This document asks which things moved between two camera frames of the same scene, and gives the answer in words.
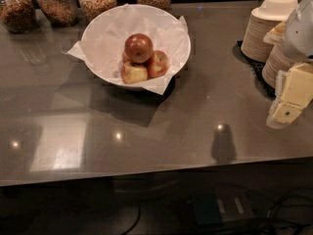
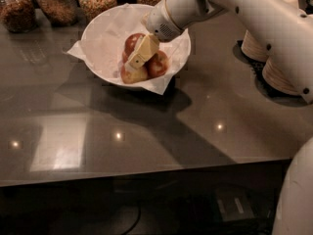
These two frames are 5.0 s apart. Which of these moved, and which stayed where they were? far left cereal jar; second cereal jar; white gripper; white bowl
Moved: white gripper
Stayed: second cereal jar; white bowl; far left cereal jar
